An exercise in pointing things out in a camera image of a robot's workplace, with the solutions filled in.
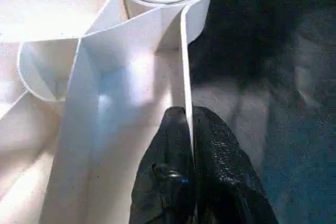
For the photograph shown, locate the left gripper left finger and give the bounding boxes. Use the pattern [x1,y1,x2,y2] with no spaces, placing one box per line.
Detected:
[130,105,197,224]

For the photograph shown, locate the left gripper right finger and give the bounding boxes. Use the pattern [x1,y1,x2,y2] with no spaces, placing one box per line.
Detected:
[193,105,279,224]

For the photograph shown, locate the white plastic table top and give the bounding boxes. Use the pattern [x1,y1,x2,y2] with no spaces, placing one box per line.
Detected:
[0,0,215,224]

